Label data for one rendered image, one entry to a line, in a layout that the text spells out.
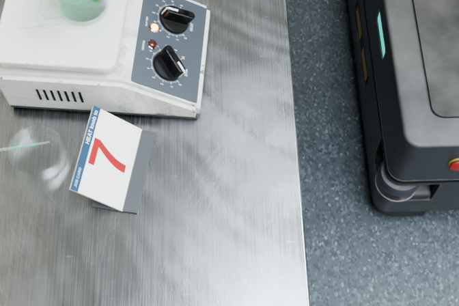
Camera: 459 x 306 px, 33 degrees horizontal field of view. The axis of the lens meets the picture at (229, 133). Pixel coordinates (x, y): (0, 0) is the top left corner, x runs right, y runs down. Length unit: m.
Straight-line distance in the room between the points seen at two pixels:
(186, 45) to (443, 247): 0.92
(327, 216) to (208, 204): 0.83
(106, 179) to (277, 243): 0.18
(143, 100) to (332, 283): 0.84
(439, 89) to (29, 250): 0.77
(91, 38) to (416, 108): 0.67
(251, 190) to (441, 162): 0.61
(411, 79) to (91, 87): 0.69
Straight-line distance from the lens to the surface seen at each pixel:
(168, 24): 0.79
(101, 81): 0.75
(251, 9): 0.87
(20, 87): 0.78
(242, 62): 0.83
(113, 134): 0.77
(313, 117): 1.66
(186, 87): 0.77
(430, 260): 1.57
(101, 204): 0.76
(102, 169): 0.75
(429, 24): 1.37
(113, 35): 0.75
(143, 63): 0.76
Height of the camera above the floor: 1.45
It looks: 63 degrees down
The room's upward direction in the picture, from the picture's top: straight up
